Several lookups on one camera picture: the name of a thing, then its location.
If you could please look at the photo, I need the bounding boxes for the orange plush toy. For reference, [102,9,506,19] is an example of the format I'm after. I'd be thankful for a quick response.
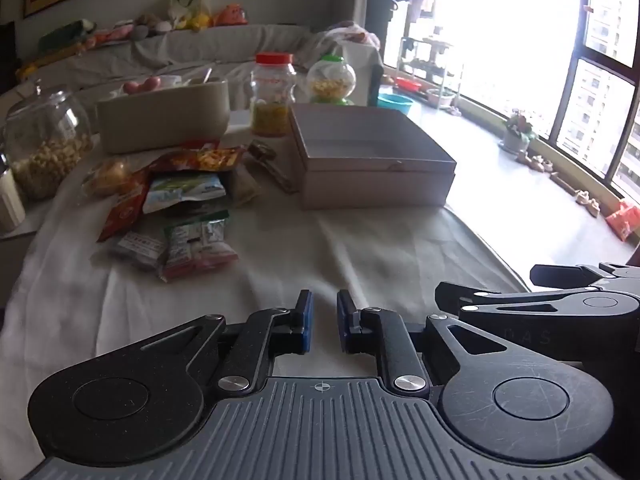
[212,4,248,27]

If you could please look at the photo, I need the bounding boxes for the green and white snack packet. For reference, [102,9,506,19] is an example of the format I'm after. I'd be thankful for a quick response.
[142,172,226,213]

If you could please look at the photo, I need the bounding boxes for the red snack packet yellow pictures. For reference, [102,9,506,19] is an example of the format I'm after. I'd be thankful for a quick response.
[150,142,248,173]

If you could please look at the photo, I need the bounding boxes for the row of small figurines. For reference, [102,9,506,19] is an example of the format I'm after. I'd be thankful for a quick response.
[517,150,601,218]

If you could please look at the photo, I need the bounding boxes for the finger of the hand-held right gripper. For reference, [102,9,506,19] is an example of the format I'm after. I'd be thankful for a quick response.
[435,282,592,321]
[530,262,640,289]

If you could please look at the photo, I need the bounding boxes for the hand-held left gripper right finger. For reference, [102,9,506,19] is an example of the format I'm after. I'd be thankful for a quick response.
[336,289,510,401]

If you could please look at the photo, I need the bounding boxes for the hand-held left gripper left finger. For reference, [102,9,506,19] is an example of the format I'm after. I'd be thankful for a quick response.
[132,289,315,395]

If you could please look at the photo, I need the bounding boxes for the pink snack packet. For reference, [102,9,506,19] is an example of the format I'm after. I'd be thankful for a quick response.
[160,247,240,282]

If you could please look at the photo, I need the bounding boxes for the white snack packet red print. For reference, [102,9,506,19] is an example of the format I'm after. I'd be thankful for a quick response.
[115,230,168,271]

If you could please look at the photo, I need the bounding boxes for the beige desk organizer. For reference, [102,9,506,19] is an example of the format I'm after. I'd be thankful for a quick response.
[95,79,231,155]

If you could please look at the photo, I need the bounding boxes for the plastic jar with red lid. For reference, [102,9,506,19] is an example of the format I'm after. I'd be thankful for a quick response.
[250,52,298,138]

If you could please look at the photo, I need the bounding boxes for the blue basin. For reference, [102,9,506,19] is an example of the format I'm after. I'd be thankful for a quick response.
[376,94,415,117]

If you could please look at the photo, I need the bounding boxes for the balcony shelf rack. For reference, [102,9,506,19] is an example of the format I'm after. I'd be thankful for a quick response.
[399,35,463,109]

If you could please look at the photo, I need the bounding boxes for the glass jar of nuts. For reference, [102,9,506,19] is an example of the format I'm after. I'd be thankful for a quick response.
[2,80,96,201]

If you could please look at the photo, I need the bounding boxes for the round candy jar green base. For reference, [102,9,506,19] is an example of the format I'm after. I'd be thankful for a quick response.
[306,55,357,107]

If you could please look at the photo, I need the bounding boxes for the white cup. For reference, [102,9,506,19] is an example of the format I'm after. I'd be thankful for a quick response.
[0,167,27,233]

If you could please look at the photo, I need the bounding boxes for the white plastic shopping bag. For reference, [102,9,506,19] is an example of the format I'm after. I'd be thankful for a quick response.
[312,21,383,63]

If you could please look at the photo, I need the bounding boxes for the grey covered sofa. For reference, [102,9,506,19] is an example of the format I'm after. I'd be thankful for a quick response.
[15,22,351,111]

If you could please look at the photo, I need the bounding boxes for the white tablecloth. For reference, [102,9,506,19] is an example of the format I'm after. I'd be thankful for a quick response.
[0,125,533,480]

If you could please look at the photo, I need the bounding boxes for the orange plastic bag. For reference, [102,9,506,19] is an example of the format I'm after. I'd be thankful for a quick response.
[605,200,640,242]

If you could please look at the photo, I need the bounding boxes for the black window frame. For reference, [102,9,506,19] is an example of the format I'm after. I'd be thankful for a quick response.
[547,0,640,201]

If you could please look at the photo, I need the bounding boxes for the brown cardboard box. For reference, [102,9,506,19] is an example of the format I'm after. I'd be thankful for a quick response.
[287,104,458,211]

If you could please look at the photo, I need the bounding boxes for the yellow flat toy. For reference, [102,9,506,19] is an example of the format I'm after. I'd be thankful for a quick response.
[15,42,86,81]

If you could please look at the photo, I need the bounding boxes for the small green white snack packet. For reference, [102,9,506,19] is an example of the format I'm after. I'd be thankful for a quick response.
[162,212,231,266]

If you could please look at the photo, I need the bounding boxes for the red snack packet white label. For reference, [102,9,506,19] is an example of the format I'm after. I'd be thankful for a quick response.
[97,180,151,243]

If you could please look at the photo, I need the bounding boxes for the potted flower plant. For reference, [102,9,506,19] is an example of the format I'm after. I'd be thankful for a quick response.
[499,109,539,154]

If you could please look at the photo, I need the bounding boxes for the grey plush toy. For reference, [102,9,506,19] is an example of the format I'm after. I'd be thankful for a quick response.
[131,12,173,39]

